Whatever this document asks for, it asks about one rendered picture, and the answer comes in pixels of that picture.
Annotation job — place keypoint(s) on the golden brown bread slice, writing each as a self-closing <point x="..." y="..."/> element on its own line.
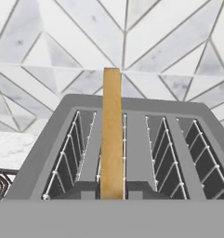
<point x="111" y="136"/>

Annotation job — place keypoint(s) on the grey four-slot toaster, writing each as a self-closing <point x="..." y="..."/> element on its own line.
<point x="138" y="148"/>

